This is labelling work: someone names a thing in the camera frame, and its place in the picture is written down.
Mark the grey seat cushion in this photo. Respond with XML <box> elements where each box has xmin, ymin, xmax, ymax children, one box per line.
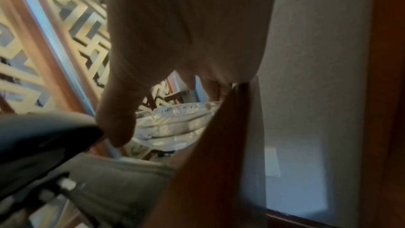
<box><xmin>62</xmin><ymin>152</ymin><xmax>178</xmax><ymax>228</ymax></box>

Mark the brown wooden panel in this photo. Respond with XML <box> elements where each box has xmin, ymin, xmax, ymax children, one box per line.
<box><xmin>151</xmin><ymin>75</ymin><xmax>269</xmax><ymax>228</ymax></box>

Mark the dark wooden chair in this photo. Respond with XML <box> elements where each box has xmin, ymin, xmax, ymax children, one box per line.
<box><xmin>163</xmin><ymin>89</ymin><xmax>197</xmax><ymax>105</ymax></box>

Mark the dark wooden baseboard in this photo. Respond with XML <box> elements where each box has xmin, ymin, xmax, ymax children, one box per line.
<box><xmin>267</xmin><ymin>208</ymin><xmax>338</xmax><ymax>228</ymax></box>

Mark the brown wooden door frame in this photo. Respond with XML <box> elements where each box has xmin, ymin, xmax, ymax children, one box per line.
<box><xmin>359</xmin><ymin>0</ymin><xmax>405</xmax><ymax>228</ymax></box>

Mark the person's right hand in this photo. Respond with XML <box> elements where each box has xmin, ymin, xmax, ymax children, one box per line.
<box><xmin>95</xmin><ymin>0</ymin><xmax>281</xmax><ymax>148</ymax></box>

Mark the black glossy armrest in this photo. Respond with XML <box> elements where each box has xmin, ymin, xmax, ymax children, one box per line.
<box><xmin>0</xmin><ymin>111</ymin><xmax>105</xmax><ymax>201</ymax></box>

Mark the wooden lattice screen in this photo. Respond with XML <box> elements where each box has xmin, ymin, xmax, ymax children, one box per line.
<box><xmin>0</xmin><ymin>0</ymin><xmax>179</xmax><ymax>160</ymax></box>

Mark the white wall switch plate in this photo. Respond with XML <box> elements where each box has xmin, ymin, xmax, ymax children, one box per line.
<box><xmin>265</xmin><ymin>146</ymin><xmax>282</xmax><ymax>178</ymax></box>

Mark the clear glass dish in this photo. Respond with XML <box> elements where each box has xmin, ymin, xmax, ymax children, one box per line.
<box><xmin>134</xmin><ymin>100</ymin><xmax>223</xmax><ymax>152</ymax></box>

